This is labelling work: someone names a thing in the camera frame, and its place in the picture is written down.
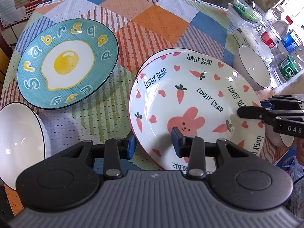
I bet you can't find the white bowl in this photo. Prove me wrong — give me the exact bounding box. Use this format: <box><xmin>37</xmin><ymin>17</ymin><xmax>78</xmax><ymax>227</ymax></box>
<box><xmin>265</xmin><ymin>125</ymin><xmax>295</xmax><ymax>148</ymax></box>
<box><xmin>0</xmin><ymin>102</ymin><xmax>51</xmax><ymax>190</ymax></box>
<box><xmin>233</xmin><ymin>46</ymin><xmax>271</xmax><ymax>91</ymax></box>

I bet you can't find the pink rabbit plate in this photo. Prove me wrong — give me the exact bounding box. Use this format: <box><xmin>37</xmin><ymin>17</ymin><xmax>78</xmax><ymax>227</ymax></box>
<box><xmin>129</xmin><ymin>51</ymin><xmax>265</xmax><ymax>171</ymax></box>

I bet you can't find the white sun plate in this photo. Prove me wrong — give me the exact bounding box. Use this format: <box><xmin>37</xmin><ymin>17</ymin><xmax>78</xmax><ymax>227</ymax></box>
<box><xmin>136</xmin><ymin>48</ymin><xmax>198</xmax><ymax>77</ymax></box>

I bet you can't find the teal egg plate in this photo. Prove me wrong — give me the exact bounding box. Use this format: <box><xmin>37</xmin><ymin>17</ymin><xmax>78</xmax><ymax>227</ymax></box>
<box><xmin>17</xmin><ymin>19</ymin><xmax>119</xmax><ymax>110</ymax></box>

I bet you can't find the green label water bottle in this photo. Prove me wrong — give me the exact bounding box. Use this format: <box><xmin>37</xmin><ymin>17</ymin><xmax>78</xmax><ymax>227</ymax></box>
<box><xmin>271</xmin><ymin>48</ymin><xmax>303</xmax><ymax>86</ymax></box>

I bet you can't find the blue label water bottle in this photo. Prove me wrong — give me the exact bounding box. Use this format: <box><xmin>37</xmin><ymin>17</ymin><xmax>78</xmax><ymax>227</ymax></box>
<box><xmin>271</xmin><ymin>29</ymin><xmax>303</xmax><ymax>60</ymax></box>

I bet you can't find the white tissue pack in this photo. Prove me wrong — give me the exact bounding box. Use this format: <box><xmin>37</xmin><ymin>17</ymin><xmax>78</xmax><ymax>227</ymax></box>
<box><xmin>233</xmin><ymin>26</ymin><xmax>274</xmax><ymax>62</ymax></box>

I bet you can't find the red label water bottle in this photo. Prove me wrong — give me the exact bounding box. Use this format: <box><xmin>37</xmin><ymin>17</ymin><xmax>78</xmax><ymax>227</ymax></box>
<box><xmin>261</xmin><ymin>15</ymin><xmax>293</xmax><ymax>49</ymax></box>

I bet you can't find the plastic basket with green items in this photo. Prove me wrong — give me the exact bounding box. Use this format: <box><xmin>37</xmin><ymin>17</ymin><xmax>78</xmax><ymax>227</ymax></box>
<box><xmin>227</xmin><ymin>0</ymin><xmax>264</xmax><ymax>28</ymax></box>

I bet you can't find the patchwork tablecloth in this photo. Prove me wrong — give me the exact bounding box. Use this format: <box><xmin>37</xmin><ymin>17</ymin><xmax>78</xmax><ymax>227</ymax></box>
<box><xmin>0</xmin><ymin>0</ymin><xmax>286</xmax><ymax>217</ymax></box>

